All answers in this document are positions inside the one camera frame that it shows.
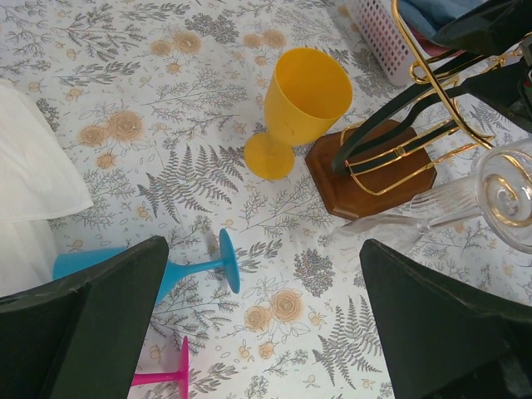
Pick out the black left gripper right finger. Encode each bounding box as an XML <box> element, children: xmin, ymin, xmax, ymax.
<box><xmin>359</xmin><ymin>239</ymin><xmax>531</xmax><ymax>398</ymax></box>

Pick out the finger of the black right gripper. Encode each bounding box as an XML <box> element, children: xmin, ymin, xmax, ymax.
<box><xmin>456</xmin><ymin>62</ymin><xmax>531</xmax><ymax>129</ymax></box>
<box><xmin>432</xmin><ymin>0</ymin><xmax>531</xmax><ymax>55</ymax></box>

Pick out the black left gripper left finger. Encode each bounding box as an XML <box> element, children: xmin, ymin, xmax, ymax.
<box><xmin>1</xmin><ymin>236</ymin><xmax>169</xmax><ymax>398</ymax></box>

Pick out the ribbed clear wine glass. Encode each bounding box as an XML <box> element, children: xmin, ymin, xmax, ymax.
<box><xmin>332</xmin><ymin>138</ymin><xmax>531</xmax><ymax>254</ymax></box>

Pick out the gold wire wine glass rack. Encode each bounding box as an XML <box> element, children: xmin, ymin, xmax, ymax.
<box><xmin>306</xmin><ymin>1</ymin><xmax>531</xmax><ymax>220</ymax></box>

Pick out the yellow plastic goblet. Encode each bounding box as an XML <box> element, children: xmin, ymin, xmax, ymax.
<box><xmin>244</xmin><ymin>47</ymin><xmax>353</xmax><ymax>180</ymax></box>

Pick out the pink plastic wine glass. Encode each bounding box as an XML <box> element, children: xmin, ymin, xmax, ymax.
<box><xmin>131</xmin><ymin>336</ymin><xmax>190</xmax><ymax>399</ymax></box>

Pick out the blue plastic wine glass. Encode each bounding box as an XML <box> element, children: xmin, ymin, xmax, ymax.
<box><xmin>52</xmin><ymin>229</ymin><xmax>240</xmax><ymax>305</ymax></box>

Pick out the blue cloth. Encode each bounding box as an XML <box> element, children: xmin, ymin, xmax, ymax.
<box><xmin>397</xmin><ymin>0</ymin><xmax>485</xmax><ymax>39</ymax></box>

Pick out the white plastic basket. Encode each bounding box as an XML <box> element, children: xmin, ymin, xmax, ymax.
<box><xmin>346</xmin><ymin>0</ymin><xmax>416</xmax><ymax>86</ymax></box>

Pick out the white cloth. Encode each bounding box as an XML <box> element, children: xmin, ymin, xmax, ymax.
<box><xmin>1</xmin><ymin>80</ymin><xmax>93</xmax><ymax>296</ymax></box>

